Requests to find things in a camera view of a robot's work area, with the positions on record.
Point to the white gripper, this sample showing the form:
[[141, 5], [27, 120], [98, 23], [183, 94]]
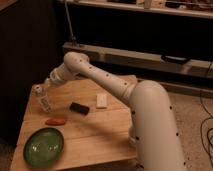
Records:
[[47, 83]]

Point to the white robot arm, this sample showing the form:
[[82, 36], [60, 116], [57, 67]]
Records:
[[154, 130]]

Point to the black rectangular block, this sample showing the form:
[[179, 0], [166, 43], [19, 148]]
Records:
[[82, 109]]

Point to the red oblong object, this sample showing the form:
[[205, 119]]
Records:
[[55, 121]]

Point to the wooden table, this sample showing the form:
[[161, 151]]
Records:
[[101, 136]]

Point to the white rectangular block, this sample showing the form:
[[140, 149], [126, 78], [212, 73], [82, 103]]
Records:
[[101, 101]]

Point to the long wooden shelf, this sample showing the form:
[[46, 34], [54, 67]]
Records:
[[142, 60]]

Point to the metal vertical rod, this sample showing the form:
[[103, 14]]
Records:
[[72, 36]]

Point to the black handle on shelf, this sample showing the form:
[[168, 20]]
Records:
[[174, 59]]

